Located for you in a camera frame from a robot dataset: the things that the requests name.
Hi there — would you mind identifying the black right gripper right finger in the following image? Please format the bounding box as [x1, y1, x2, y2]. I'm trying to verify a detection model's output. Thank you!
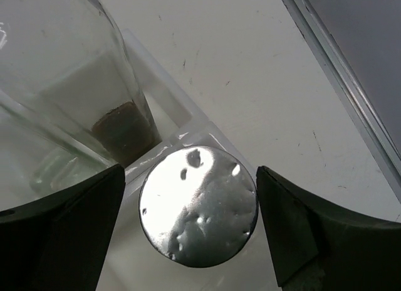
[256, 166, 400, 290]

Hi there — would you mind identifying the silver lid shaker bottle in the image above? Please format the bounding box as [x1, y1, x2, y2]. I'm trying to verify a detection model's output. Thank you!
[138, 145, 258, 268]

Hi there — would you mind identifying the aluminium table right rail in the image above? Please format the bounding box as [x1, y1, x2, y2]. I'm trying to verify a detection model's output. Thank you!
[282, 0, 400, 198]

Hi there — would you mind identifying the square glass bottle gold spout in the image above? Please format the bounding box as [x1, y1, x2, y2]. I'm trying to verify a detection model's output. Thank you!
[39, 0, 161, 167]

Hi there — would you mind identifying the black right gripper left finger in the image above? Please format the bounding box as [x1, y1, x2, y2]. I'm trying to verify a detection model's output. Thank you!
[1, 164, 125, 290]

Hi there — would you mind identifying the clear round glass oil bottle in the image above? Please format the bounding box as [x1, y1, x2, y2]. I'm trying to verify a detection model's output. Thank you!
[1, 0, 113, 209]

